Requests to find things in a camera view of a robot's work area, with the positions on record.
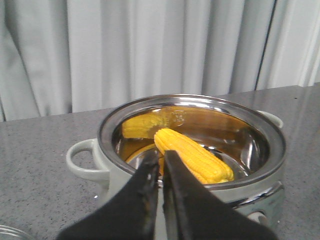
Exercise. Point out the white pleated curtain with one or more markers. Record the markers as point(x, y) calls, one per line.
point(67, 56)

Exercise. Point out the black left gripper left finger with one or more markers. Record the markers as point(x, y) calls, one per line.
point(129, 215)

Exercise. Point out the yellow corn cob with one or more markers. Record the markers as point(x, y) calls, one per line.
point(204, 165)

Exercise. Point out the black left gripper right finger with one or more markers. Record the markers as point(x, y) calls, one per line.
point(193, 213)

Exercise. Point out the glass pot lid steel rim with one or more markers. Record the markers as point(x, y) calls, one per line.
point(11, 233)

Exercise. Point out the sage green electric pot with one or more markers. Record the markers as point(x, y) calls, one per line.
point(246, 140)

